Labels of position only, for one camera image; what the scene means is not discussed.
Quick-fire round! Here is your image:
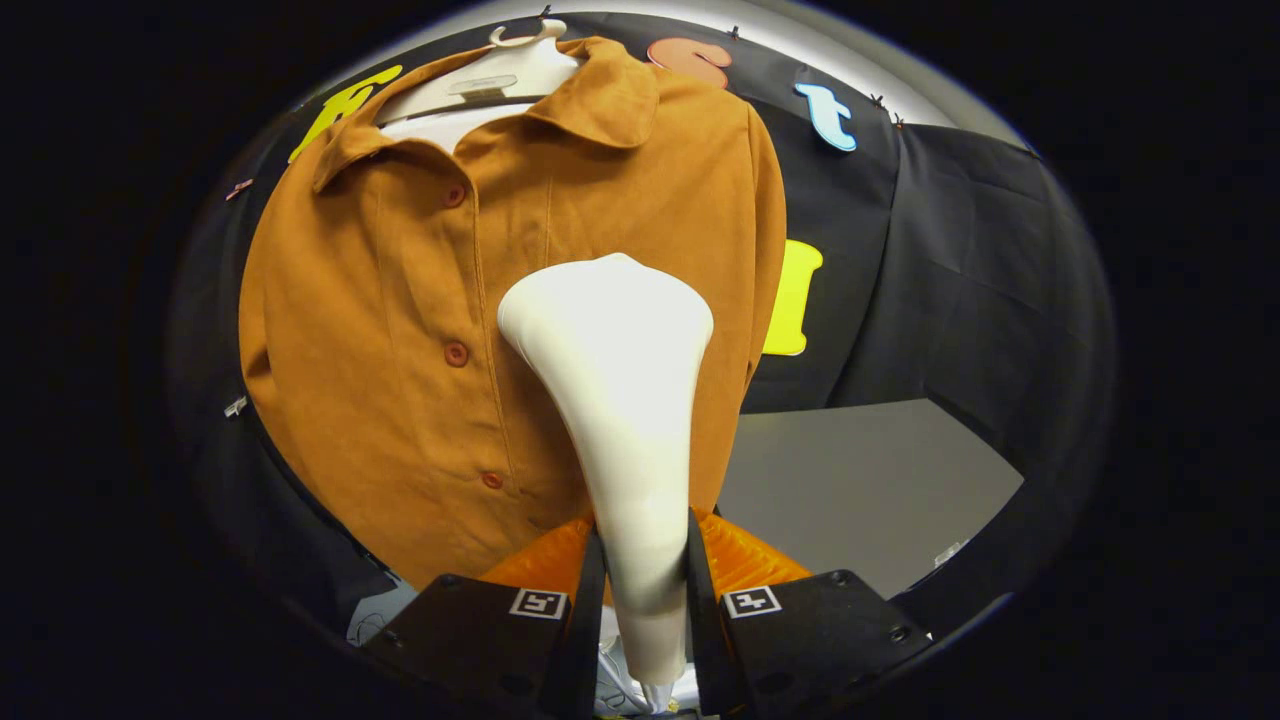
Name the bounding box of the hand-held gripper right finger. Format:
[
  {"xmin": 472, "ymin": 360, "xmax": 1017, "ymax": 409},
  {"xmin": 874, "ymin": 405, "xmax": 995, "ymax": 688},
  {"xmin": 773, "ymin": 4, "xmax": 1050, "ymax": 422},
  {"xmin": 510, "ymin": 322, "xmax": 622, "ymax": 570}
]
[{"xmin": 685, "ymin": 507, "xmax": 933, "ymax": 719}]

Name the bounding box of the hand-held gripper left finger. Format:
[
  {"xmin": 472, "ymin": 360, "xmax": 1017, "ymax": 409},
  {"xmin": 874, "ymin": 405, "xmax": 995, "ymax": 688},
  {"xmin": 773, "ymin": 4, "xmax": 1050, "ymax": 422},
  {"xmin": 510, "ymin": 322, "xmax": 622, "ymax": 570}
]
[{"xmin": 360, "ymin": 512, "xmax": 608, "ymax": 720}]

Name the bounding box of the white garment steamer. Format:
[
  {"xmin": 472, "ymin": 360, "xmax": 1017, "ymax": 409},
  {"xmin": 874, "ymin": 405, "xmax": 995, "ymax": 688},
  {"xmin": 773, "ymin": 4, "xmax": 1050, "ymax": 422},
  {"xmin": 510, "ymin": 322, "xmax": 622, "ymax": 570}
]
[{"xmin": 497, "ymin": 252, "xmax": 715, "ymax": 691}]

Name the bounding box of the brown button-up shirt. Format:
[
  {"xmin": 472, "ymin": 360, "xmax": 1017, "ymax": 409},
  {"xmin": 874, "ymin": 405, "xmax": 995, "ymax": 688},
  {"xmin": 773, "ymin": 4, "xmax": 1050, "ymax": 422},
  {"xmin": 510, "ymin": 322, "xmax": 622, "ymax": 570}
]
[{"xmin": 238, "ymin": 36, "xmax": 788, "ymax": 591}]

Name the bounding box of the white clothes hanger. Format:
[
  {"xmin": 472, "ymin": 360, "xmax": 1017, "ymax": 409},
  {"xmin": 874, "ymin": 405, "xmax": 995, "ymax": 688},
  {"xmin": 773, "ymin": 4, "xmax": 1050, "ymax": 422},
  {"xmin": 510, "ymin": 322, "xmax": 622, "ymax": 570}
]
[{"xmin": 375, "ymin": 18, "xmax": 586, "ymax": 126}]

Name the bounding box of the grey cabinet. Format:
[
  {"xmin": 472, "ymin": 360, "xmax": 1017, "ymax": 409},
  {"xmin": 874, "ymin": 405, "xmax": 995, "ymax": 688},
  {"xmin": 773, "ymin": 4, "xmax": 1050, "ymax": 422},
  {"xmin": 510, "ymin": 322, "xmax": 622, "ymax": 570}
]
[{"xmin": 718, "ymin": 398, "xmax": 1026, "ymax": 601}]

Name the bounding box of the black backdrop cloth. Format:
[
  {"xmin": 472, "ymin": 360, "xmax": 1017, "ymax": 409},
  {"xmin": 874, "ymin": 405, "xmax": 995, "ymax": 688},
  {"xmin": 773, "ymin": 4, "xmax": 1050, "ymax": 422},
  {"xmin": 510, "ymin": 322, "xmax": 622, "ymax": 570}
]
[{"xmin": 170, "ymin": 10, "xmax": 1118, "ymax": 641}]

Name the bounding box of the white mannequin torso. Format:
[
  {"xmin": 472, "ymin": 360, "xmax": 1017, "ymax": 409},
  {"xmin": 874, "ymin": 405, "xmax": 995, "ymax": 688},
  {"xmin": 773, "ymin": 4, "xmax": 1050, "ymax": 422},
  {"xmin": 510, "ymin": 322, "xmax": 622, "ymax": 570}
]
[{"xmin": 380, "ymin": 103, "xmax": 543, "ymax": 154}]

